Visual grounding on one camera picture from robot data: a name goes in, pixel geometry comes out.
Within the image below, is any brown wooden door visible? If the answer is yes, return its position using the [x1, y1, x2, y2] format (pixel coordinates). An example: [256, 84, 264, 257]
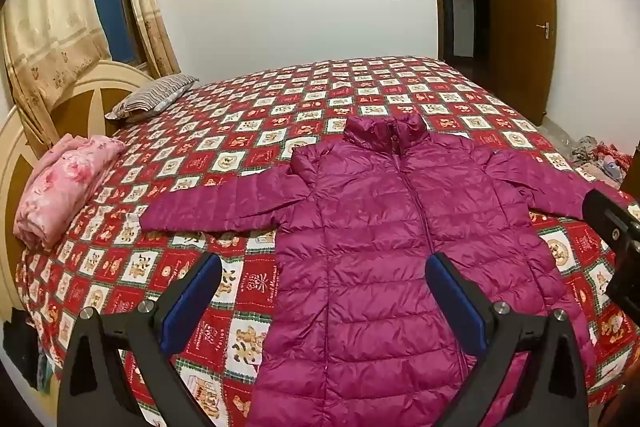
[487, 0, 558, 128]

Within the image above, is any cream wooden headboard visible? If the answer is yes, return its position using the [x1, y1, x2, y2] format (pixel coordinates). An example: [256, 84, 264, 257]
[0, 59, 156, 308]

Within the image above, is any pink floral folded blanket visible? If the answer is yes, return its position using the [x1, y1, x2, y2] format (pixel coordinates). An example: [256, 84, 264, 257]
[14, 134, 127, 252]

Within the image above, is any red bear-print bedspread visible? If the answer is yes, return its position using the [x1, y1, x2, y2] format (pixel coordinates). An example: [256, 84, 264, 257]
[15, 54, 640, 427]

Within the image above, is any magenta puffer jacket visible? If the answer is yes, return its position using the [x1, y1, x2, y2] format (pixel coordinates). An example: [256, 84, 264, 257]
[139, 114, 608, 427]

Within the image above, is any pile of clothes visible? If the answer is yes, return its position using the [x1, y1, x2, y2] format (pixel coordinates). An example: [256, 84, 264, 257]
[570, 136, 638, 195]

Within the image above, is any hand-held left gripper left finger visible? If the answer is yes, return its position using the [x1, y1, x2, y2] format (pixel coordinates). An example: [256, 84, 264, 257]
[57, 252, 224, 427]

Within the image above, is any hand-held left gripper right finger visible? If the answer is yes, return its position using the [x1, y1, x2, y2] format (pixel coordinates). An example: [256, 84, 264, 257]
[424, 252, 589, 427]

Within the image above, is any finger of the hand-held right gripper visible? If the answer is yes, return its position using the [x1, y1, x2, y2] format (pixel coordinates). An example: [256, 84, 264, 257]
[582, 189, 640, 254]

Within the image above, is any dark bag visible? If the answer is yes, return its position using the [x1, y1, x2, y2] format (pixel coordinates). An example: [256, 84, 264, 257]
[2, 307, 53, 395]

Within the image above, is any striped pillow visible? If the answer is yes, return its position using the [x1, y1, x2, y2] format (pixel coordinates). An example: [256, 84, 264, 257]
[105, 74, 200, 124]

